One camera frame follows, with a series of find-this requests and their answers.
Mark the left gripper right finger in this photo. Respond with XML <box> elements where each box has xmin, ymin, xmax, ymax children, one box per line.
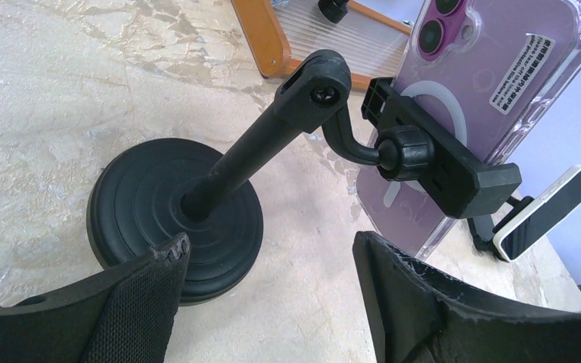
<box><xmin>353</xmin><ymin>231</ymin><xmax>581</xmax><ymax>362</ymax></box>

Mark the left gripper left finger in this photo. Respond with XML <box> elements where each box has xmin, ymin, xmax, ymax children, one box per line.
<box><xmin>0</xmin><ymin>233</ymin><xmax>191</xmax><ymax>362</ymax></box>

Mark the black round-base phone stand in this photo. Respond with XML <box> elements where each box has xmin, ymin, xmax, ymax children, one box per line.
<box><xmin>86</xmin><ymin>49</ymin><xmax>380</xmax><ymax>306</ymax></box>

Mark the black phone clamp holder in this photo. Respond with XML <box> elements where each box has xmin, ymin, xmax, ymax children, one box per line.
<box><xmin>362</xmin><ymin>77</ymin><xmax>522</xmax><ymax>219</ymax></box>

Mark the phone with blue case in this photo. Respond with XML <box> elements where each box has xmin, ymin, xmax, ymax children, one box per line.
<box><xmin>492</xmin><ymin>165</ymin><xmax>581</xmax><ymax>262</ymax></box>

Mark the phone with purple clear case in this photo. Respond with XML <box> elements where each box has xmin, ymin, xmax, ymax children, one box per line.
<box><xmin>356</xmin><ymin>1</ymin><xmax>581</xmax><ymax>257</ymax></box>

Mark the black folding phone stand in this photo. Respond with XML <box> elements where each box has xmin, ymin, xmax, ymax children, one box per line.
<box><xmin>467</xmin><ymin>196</ymin><xmax>534</xmax><ymax>262</ymax></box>

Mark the orange wooden shelf rack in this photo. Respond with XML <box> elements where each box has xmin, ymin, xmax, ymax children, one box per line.
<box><xmin>231</xmin><ymin>0</ymin><xmax>412</xmax><ymax>91</ymax></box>

